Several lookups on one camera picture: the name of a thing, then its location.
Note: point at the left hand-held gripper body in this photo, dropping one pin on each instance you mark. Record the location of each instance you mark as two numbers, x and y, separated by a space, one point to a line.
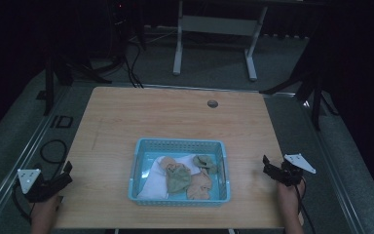
42 189

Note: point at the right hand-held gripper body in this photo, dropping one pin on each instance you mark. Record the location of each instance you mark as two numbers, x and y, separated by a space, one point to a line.
289 174

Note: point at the person's left hand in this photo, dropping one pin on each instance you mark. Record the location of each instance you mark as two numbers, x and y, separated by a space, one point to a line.
47 208

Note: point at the person's right hand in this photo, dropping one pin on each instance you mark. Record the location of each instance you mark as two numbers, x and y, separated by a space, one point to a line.
289 196

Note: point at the small green sock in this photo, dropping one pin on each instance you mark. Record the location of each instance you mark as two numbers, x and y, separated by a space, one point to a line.
207 162

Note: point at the large beige sock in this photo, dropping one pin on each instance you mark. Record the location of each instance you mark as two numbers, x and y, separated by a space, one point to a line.
199 188

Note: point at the light blue plastic basket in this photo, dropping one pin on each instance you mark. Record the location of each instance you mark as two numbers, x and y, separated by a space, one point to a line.
136 191

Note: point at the black metal stand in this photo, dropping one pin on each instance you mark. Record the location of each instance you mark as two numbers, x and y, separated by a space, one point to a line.
316 97
49 87

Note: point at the white sock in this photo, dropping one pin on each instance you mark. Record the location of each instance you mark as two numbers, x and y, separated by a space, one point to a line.
154 185

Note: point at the large green sock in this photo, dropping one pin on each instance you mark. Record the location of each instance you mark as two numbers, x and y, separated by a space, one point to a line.
178 178

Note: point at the small beige sock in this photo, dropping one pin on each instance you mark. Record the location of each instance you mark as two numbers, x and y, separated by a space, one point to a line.
168 162

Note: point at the white metal desk frame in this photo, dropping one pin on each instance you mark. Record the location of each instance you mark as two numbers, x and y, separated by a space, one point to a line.
219 25

